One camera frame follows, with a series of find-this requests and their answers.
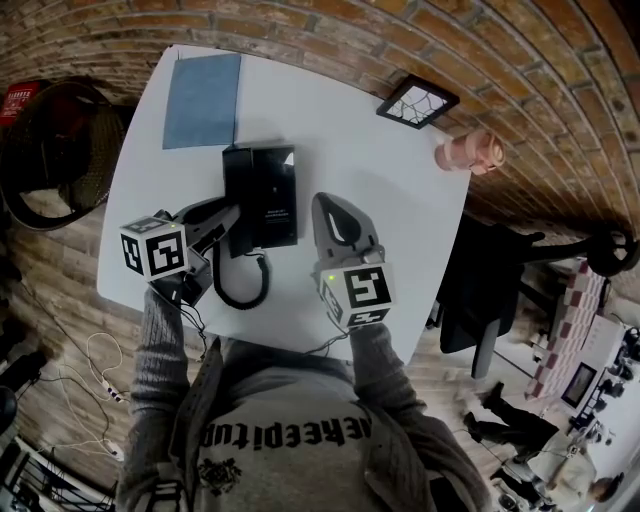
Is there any pink white checkered cloth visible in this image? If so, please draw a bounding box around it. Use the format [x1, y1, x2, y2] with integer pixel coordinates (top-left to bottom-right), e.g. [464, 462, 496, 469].
[523, 259, 610, 402]

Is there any pink ribbed tumbler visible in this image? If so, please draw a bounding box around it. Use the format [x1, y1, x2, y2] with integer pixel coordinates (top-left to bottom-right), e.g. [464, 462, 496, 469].
[433, 127, 507, 176]

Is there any black telephone base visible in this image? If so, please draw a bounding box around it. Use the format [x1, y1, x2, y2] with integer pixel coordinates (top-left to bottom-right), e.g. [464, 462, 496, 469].
[249, 143, 300, 250]

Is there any black round chair base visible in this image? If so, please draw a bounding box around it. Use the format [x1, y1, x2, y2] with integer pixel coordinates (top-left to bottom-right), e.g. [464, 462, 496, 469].
[583, 228, 637, 277]

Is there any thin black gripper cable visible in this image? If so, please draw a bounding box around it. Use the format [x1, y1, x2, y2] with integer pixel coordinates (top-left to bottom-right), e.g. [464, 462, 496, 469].
[298, 331, 352, 357]
[178, 302, 209, 362]

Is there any white floor cable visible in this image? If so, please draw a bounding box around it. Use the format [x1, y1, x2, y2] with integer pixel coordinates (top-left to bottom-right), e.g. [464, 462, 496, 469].
[85, 331, 126, 396]

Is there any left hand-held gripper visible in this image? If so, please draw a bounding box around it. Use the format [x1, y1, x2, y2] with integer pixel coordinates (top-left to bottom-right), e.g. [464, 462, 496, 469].
[118, 197, 242, 308]

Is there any person's grey printed shirt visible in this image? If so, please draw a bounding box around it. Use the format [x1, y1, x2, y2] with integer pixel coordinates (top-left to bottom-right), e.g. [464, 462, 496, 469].
[115, 335, 496, 512]

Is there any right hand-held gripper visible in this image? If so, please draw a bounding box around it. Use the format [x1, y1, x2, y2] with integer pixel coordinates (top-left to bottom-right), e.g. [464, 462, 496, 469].
[309, 191, 395, 332]

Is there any black office chair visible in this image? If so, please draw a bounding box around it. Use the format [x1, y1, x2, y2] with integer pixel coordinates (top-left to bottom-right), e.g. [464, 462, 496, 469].
[424, 212, 547, 381]

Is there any white power strip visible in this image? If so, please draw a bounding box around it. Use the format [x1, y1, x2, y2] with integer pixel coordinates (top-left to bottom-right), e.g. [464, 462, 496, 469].
[97, 438, 126, 463]
[99, 378, 125, 404]

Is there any blue cloth mat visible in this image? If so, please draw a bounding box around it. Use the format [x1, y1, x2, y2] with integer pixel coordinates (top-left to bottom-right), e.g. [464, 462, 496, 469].
[161, 53, 243, 151]

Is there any white device with screen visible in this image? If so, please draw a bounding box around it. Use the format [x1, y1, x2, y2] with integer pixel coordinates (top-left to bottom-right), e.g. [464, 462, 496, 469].
[559, 361, 600, 410]

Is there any black coiled telephone cord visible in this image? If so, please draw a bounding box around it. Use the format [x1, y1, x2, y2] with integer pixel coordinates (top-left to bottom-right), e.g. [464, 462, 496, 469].
[212, 238, 272, 308]

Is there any black telephone handset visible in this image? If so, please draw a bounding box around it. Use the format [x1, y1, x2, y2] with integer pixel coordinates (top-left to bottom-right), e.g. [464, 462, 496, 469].
[221, 144, 257, 259]

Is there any red wall sign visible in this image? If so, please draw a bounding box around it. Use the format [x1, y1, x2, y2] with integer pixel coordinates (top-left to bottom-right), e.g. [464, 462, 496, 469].
[0, 82, 42, 127]

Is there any black picture frame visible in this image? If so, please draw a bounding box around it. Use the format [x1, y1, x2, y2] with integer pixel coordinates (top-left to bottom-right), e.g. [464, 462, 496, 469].
[376, 74, 461, 132]

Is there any person's left forearm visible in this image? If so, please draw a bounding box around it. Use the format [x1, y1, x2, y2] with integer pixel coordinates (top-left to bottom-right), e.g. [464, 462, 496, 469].
[129, 285, 202, 454]

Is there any person's right forearm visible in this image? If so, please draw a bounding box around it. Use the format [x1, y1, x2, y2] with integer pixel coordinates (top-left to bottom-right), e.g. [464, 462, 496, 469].
[344, 319, 427, 419]

